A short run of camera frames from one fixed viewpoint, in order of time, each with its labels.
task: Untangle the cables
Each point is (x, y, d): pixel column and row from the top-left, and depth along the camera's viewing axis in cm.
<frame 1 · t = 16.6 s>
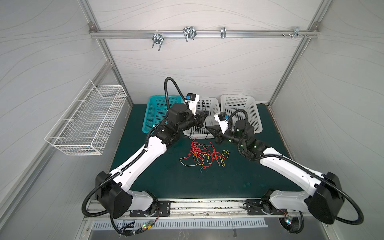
left hand: (211, 110, 69), fingers closed
right hand: (210, 122, 73), fingers closed
white perforated basket right: (229, 104, 121), point 2 cm above the table
teal perforated plastic basket: (149, 114, 106), point 8 cm above the table

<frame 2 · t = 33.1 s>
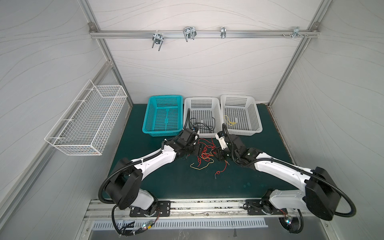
left hand: (201, 145, 86), fingers open
right hand: (215, 147, 83), fingers open
the named things where they were.

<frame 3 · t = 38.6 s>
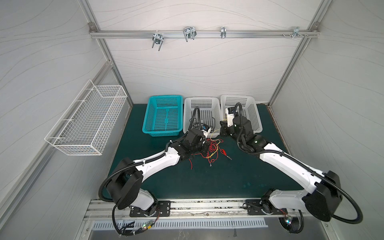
left hand: (211, 140, 83), fingers closed
right hand: (224, 117, 78), fingers closed
the named things where they were.

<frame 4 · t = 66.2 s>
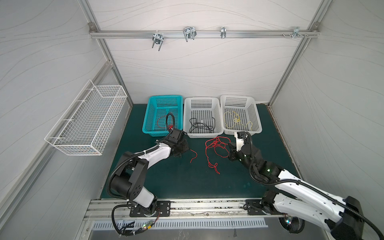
left hand: (189, 145, 92), fingers open
right hand: (231, 139, 77), fingers closed
the named things where they were.

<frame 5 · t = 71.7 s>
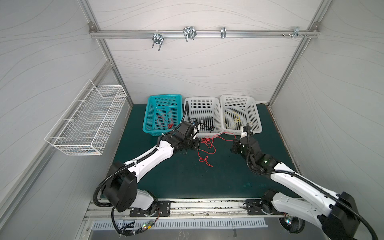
left hand: (201, 140, 83), fingers closed
right hand: (236, 135, 80), fingers closed
the named things where they were.

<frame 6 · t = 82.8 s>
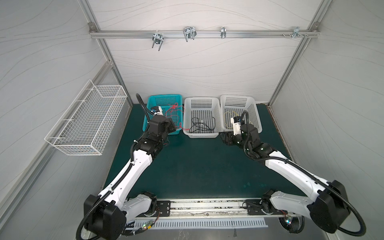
left hand: (172, 116, 78), fingers closed
right hand: (226, 128, 80), fingers open
the named things where they were.

